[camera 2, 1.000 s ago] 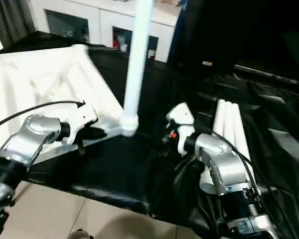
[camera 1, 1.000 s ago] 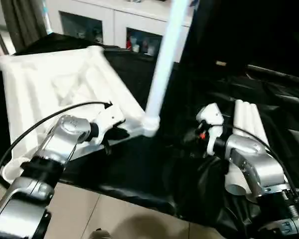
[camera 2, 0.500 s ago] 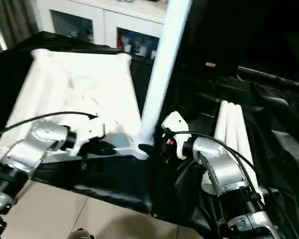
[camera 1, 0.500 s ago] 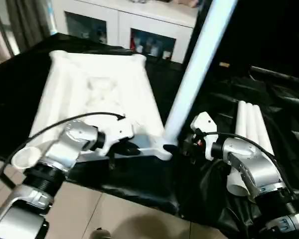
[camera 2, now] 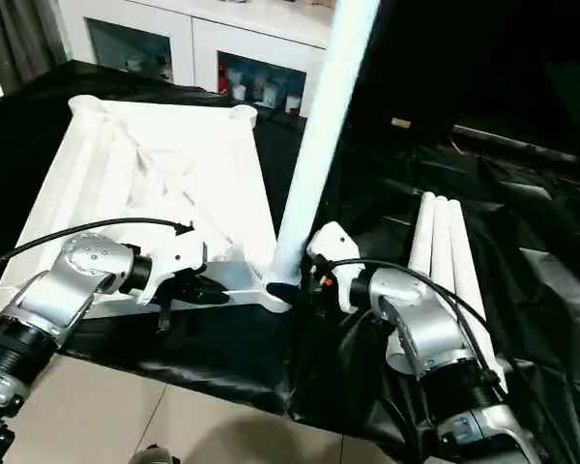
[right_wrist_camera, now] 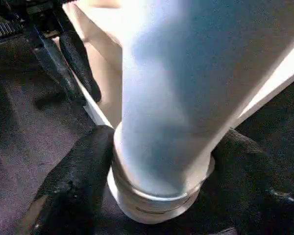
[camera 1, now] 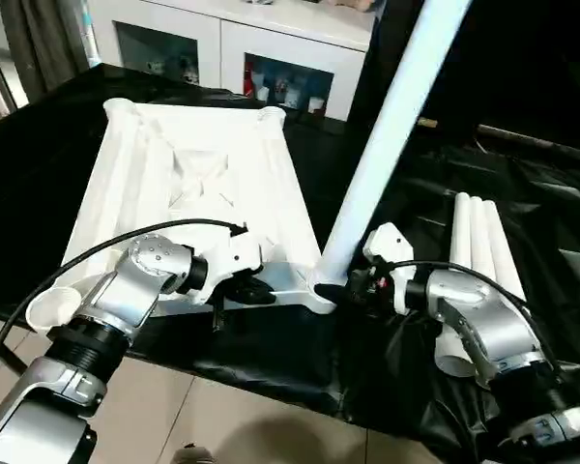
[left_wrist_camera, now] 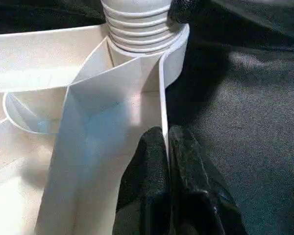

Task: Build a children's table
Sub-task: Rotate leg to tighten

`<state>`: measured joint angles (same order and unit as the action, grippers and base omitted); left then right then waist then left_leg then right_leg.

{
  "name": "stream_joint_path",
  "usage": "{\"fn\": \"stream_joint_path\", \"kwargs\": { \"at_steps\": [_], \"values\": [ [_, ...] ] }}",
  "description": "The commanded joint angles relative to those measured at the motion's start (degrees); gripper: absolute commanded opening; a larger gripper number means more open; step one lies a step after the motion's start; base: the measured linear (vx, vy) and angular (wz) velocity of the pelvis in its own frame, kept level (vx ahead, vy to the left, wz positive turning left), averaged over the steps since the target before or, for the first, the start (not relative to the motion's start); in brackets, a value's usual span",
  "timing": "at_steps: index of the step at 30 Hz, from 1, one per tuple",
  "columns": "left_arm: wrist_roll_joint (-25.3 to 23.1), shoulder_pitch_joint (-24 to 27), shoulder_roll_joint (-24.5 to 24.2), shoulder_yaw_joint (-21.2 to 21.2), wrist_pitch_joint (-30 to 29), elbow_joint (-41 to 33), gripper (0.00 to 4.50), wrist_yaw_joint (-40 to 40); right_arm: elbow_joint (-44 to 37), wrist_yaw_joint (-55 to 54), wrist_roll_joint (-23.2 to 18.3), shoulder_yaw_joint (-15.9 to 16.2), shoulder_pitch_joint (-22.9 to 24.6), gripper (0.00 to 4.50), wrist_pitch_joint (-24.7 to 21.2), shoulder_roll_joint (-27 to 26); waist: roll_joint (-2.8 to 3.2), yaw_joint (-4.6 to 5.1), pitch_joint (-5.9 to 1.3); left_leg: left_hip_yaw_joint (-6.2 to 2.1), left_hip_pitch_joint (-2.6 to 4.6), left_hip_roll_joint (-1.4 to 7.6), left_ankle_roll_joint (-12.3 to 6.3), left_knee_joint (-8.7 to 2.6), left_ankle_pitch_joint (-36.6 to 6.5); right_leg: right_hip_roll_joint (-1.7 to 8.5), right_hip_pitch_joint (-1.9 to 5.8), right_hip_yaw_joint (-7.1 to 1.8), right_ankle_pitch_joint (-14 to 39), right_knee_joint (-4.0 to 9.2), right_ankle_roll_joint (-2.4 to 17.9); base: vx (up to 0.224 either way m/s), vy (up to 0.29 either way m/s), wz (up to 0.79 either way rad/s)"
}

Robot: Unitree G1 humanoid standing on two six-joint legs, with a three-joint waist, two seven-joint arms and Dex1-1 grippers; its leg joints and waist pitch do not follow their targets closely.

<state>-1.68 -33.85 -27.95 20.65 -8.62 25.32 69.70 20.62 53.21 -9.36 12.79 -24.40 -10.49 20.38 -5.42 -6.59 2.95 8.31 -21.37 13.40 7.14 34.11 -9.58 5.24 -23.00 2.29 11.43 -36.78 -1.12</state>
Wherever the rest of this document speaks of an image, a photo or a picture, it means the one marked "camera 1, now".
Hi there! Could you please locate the black left wrist camera cable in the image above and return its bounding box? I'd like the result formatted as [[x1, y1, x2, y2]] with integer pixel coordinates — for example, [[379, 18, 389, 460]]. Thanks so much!
[[0, 219, 250, 388]]

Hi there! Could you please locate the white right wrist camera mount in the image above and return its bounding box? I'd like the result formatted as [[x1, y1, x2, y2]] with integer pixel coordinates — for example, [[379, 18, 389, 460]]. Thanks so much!
[[362, 222, 415, 315]]

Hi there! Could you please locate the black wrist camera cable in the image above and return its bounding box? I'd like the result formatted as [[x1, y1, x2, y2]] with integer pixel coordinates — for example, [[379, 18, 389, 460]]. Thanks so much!
[[389, 260, 566, 378], [0, 219, 250, 388]]

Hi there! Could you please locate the white cabinet with glass doors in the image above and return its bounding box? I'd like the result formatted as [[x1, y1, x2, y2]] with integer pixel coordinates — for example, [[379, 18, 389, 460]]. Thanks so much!
[[84, 0, 376, 122]]

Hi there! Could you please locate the long dark metal rod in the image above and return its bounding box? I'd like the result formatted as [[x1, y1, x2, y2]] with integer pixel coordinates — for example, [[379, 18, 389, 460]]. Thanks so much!
[[478, 124, 580, 163]]

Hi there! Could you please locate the white plastic table leg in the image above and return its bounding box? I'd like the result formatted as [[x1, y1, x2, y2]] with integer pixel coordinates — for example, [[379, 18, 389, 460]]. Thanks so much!
[[434, 191, 479, 378], [481, 200, 529, 304], [313, 0, 473, 291], [468, 195, 502, 276]]

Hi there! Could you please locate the white plastic table top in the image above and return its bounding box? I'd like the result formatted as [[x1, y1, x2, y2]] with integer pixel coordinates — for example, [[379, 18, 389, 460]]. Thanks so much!
[[26, 96, 342, 334]]

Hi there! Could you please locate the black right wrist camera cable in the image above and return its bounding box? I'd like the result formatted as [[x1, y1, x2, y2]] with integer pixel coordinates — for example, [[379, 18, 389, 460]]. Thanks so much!
[[389, 260, 566, 378]]

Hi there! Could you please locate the grey curtain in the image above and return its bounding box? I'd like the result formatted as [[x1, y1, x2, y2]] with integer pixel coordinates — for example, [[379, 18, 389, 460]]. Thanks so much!
[[7, 0, 98, 105]]

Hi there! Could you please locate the black work table leg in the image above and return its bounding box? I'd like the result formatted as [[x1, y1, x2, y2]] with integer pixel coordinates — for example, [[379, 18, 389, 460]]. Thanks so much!
[[0, 321, 25, 376]]

